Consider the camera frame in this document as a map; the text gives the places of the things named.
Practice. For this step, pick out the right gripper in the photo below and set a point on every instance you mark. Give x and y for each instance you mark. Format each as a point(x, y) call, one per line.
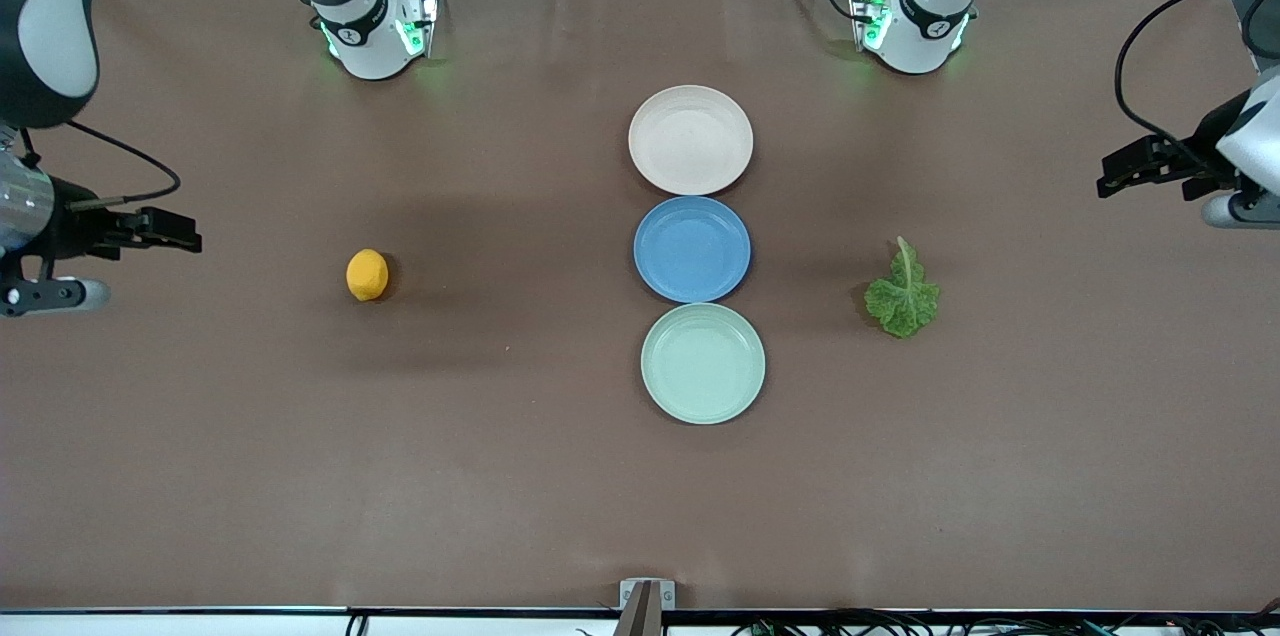
point(70, 227)

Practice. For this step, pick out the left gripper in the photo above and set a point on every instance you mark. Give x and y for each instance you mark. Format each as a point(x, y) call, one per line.
point(1203, 153)

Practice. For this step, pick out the yellow lemon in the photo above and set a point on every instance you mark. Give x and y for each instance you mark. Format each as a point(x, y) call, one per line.
point(367, 274)

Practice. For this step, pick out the green lettuce leaf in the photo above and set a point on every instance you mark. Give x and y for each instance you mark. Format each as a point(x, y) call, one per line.
point(903, 301)

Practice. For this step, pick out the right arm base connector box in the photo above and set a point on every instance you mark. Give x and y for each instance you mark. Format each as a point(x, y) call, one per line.
point(418, 21)

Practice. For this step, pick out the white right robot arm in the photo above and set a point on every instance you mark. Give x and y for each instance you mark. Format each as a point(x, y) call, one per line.
point(50, 16)

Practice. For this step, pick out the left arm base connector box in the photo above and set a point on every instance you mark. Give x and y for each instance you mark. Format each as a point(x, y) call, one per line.
point(866, 16)

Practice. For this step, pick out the brown table cover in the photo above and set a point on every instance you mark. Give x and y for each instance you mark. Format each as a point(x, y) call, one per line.
point(300, 416)

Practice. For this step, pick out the beige plate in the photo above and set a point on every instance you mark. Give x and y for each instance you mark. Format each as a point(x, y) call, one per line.
point(690, 140)

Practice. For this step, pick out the blue plate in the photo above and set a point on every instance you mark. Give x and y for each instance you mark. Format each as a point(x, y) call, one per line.
point(692, 249)

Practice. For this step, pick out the pale green plate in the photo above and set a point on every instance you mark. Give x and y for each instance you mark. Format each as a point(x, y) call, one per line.
point(703, 364)

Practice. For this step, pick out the white table edge rail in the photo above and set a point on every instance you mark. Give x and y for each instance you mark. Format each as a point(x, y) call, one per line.
point(200, 624)

